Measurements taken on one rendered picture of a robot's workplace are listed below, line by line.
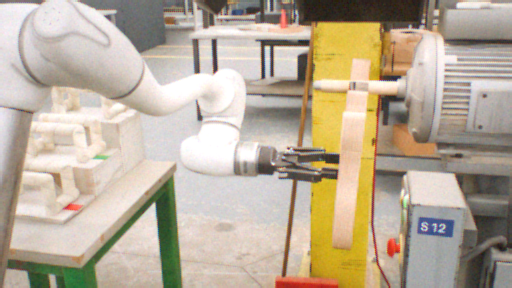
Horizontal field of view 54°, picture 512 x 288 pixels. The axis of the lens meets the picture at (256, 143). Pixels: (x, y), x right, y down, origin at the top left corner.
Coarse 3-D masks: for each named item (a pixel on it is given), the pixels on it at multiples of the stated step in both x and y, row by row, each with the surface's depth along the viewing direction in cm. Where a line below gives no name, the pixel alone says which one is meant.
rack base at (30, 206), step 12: (24, 192) 141; (36, 192) 141; (60, 192) 140; (24, 204) 134; (36, 204) 133; (84, 204) 133; (24, 216) 128; (36, 216) 127; (48, 216) 127; (60, 216) 127; (72, 216) 128
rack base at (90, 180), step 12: (48, 156) 145; (60, 156) 145; (72, 156) 144; (120, 156) 150; (84, 168) 136; (96, 168) 138; (108, 168) 144; (120, 168) 151; (60, 180) 140; (84, 180) 137; (96, 180) 138; (108, 180) 145; (84, 192) 139; (96, 192) 139
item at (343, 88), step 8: (328, 80) 122; (336, 80) 121; (344, 80) 121; (352, 80) 121; (328, 88) 121; (336, 88) 121; (344, 88) 120; (368, 88) 119; (376, 88) 119; (384, 88) 118; (392, 88) 118
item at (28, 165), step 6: (30, 162) 134; (36, 162) 133; (42, 162) 133; (48, 162) 133; (54, 162) 132; (60, 162) 132; (66, 162) 132; (24, 168) 134; (30, 168) 134; (36, 168) 133; (42, 168) 133; (48, 168) 132; (54, 168) 132; (60, 168) 131; (66, 168) 131
